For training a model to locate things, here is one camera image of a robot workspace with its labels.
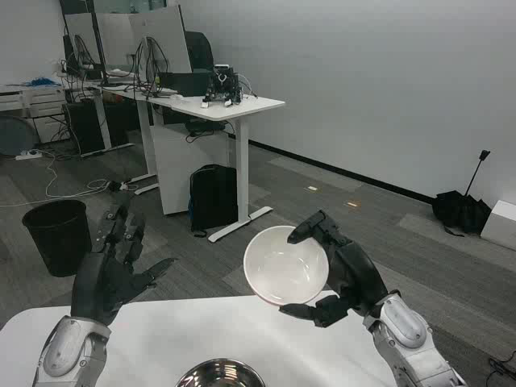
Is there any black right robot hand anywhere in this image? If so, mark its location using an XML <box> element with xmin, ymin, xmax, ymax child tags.
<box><xmin>278</xmin><ymin>209</ymin><xmax>394</xmax><ymax>328</ymax></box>

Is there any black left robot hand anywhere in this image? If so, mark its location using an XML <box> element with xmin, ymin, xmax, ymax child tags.
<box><xmin>70</xmin><ymin>192</ymin><xmax>178</xmax><ymax>327</ymax></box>

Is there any white plastic bowl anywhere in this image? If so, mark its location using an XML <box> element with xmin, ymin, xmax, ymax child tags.
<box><xmin>243</xmin><ymin>225</ymin><xmax>331</xmax><ymax>306</ymax></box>

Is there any shiny steel bowl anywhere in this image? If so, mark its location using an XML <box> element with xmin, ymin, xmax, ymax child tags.
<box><xmin>173</xmin><ymin>357</ymin><xmax>268</xmax><ymax>387</ymax></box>

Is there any black trash bin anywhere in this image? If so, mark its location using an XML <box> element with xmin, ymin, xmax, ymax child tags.
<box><xmin>22</xmin><ymin>199</ymin><xmax>93</xmax><ymax>278</ymax></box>

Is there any black folded umbrella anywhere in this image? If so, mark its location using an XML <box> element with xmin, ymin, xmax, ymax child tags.
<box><xmin>431</xmin><ymin>149</ymin><xmax>493</xmax><ymax>238</ymax></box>

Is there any black backpack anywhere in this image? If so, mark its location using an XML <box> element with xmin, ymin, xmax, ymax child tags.
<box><xmin>188</xmin><ymin>164</ymin><xmax>239</xmax><ymax>239</ymax></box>

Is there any white cardboard box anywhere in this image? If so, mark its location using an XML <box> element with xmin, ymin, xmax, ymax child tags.
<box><xmin>480</xmin><ymin>199</ymin><xmax>516</xmax><ymax>252</ymax></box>

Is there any black computer tower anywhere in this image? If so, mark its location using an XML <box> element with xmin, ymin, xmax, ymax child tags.
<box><xmin>62</xmin><ymin>100</ymin><xmax>106</xmax><ymax>156</ymax></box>

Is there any white drawer cabinet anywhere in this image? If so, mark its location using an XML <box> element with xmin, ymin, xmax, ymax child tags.
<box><xmin>0</xmin><ymin>82</ymin><xmax>68</xmax><ymax>144</ymax></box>

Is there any white standing desk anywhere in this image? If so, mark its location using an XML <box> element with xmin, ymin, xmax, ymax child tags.
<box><xmin>86</xmin><ymin>78</ymin><xmax>286</xmax><ymax>243</ymax></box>

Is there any black box on desk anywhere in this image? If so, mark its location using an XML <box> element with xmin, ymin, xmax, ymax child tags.
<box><xmin>156</xmin><ymin>71</ymin><xmax>213</xmax><ymax>97</ymax></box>

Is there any small black desktop robot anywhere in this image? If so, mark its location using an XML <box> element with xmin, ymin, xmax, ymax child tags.
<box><xmin>201</xmin><ymin>63</ymin><xmax>245</xmax><ymax>109</ymax></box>

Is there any black office chair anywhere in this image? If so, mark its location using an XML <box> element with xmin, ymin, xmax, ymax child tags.
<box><xmin>183</xmin><ymin>31</ymin><xmax>214</xmax><ymax>73</ymax></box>

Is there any white-backed computer monitor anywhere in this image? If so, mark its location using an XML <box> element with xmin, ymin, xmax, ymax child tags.
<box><xmin>128</xmin><ymin>6</ymin><xmax>193</xmax><ymax>76</ymax></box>

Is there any white floor cable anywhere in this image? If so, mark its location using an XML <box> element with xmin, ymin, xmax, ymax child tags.
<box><xmin>0</xmin><ymin>155</ymin><xmax>110</xmax><ymax>209</ymax></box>

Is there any black floor cable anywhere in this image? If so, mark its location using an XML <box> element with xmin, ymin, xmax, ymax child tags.
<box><xmin>483</xmin><ymin>350</ymin><xmax>516</xmax><ymax>384</ymax></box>

